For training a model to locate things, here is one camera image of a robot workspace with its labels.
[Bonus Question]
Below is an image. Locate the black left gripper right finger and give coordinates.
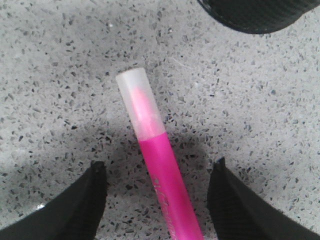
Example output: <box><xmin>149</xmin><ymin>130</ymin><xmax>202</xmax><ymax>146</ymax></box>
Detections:
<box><xmin>207</xmin><ymin>157</ymin><xmax>320</xmax><ymax>240</ymax></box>

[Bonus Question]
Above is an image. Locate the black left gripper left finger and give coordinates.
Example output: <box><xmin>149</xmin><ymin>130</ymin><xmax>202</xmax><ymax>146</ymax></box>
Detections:
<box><xmin>0</xmin><ymin>161</ymin><xmax>107</xmax><ymax>240</ymax></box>

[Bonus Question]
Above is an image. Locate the pink highlighter pen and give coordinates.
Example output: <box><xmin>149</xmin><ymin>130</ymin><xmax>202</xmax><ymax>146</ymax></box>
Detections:
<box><xmin>116</xmin><ymin>68</ymin><xmax>204</xmax><ymax>240</ymax></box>

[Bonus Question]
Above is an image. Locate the black mesh pen holder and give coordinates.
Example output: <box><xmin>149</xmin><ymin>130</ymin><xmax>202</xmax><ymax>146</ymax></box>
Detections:
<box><xmin>199</xmin><ymin>0</ymin><xmax>320</xmax><ymax>34</ymax></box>

